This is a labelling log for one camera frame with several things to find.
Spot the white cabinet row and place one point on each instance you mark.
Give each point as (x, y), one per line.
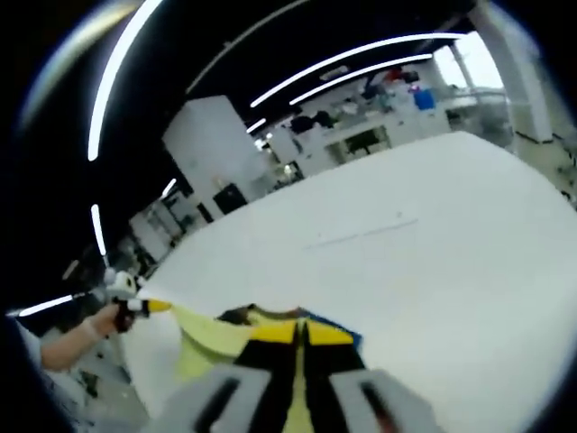
(360, 140)

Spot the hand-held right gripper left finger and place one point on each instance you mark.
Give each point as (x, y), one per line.
(270, 383)

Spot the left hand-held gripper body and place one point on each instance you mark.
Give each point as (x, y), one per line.
(118, 284)

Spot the black panel by wall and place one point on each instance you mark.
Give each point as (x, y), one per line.
(230, 198)

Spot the yellow blue grey long-sleeved garment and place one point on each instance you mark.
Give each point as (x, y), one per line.
(212, 334)

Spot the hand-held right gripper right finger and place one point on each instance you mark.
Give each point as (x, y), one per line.
(329, 388)

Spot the white square pillar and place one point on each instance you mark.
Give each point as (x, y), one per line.
(514, 67)

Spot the blue storage bin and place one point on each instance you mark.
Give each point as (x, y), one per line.
(424, 98)

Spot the white ceiling light strip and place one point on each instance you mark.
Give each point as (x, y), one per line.
(112, 76)
(351, 58)
(360, 74)

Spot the person's left hand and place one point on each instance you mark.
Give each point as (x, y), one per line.
(104, 321)

